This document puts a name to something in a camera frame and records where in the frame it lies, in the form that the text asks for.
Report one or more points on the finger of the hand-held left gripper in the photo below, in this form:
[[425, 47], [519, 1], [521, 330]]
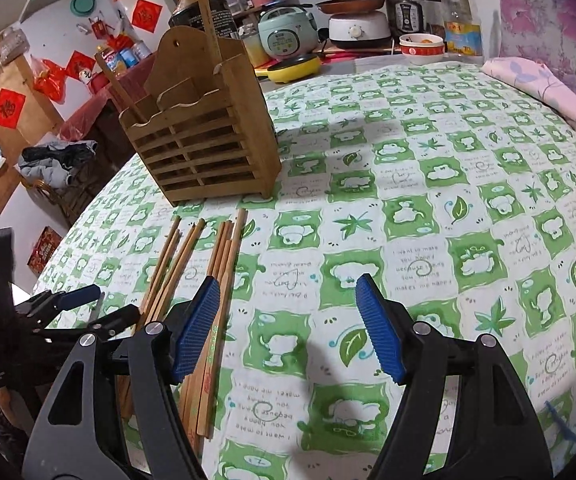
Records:
[[117, 317], [80, 294]]

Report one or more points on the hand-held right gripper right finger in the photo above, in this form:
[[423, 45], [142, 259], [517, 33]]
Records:
[[380, 325]]

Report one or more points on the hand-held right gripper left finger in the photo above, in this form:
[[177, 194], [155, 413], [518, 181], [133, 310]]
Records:
[[195, 325]]

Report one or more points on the bunch of wooden chopsticks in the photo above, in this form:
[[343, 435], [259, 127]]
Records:
[[222, 255]]

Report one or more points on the wooden chopstick holder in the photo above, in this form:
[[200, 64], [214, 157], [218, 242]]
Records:
[[253, 140]]

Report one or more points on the red cardboard box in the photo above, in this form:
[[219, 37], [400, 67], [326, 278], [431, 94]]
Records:
[[43, 250]]

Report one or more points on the rattan chair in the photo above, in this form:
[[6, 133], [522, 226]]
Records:
[[62, 200]]

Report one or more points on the green checked printed tablecloth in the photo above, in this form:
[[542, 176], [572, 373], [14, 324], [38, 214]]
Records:
[[418, 210]]

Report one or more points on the grey black jacket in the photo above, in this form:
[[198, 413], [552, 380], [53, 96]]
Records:
[[57, 157]]

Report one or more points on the brown wooden door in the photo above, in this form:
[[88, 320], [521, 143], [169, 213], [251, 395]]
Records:
[[7, 160]]

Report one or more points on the red covered side table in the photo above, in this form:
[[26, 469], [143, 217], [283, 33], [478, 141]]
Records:
[[87, 120]]

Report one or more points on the red diamond paper decoration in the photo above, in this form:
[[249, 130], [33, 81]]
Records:
[[10, 108], [146, 16], [80, 66]]

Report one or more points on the long wooden chopstick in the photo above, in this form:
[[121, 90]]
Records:
[[206, 20], [117, 87]]

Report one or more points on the red plastic bag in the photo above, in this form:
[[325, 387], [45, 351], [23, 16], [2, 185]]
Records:
[[50, 82]]

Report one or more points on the yellow cooking oil jug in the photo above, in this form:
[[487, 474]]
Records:
[[111, 60]]

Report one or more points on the handbag in plastic cover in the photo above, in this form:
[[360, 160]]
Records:
[[12, 45]]

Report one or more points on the red hanging ornament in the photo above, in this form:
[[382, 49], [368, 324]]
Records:
[[98, 27]]

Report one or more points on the yellow electric skillet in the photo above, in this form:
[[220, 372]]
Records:
[[293, 70]]

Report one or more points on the red and white bowl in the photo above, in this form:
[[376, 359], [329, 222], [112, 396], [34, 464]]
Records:
[[422, 50]]

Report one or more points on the pink floral blanket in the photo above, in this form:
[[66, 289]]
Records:
[[543, 90]]

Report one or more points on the teal plastic basin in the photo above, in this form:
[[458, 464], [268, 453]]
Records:
[[83, 5]]

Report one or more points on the white electric stove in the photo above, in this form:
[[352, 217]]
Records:
[[360, 30]]

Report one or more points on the mint green rice cooker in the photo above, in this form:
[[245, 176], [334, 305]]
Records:
[[288, 35]]

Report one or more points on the clear oil bottle yellow label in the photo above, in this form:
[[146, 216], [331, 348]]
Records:
[[460, 30]]

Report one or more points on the dark sauce bottle yellow cap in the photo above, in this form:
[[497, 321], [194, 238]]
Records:
[[217, 15]]

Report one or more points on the copper frying pan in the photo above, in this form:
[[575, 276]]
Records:
[[350, 5]]

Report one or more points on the silver black pressure cooker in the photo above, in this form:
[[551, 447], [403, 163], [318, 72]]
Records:
[[413, 5]]

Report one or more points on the white box with gold trim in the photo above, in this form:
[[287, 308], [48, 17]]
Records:
[[488, 20]]

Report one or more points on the floral plastic wall covering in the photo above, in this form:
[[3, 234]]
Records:
[[558, 15]]

